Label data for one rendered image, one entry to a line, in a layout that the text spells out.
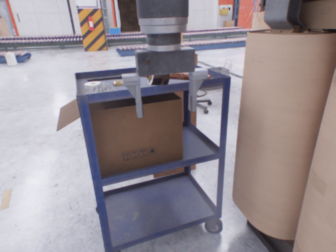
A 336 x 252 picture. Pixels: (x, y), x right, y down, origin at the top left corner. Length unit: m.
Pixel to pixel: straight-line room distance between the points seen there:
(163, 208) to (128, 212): 0.20
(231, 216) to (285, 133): 0.80
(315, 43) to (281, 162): 0.45
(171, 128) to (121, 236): 0.63
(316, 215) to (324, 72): 0.47
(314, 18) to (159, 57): 0.66
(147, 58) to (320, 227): 0.77
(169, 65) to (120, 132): 0.56
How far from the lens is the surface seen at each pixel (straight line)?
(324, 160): 0.90
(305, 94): 0.99
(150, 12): 0.52
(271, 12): 1.08
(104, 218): 1.20
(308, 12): 1.09
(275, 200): 1.20
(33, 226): 1.84
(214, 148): 1.31
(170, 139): 1.14
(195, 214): 1.48
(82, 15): 10.64
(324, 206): 0.95
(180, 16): 0.53
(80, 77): 1.34
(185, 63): 0.57
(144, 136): 1.09
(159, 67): 0.55
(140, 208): 1.53
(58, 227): 1.76
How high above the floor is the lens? 1.15
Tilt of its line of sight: 24 degrees down
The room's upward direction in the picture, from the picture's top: 2 degrees counter-clockwise
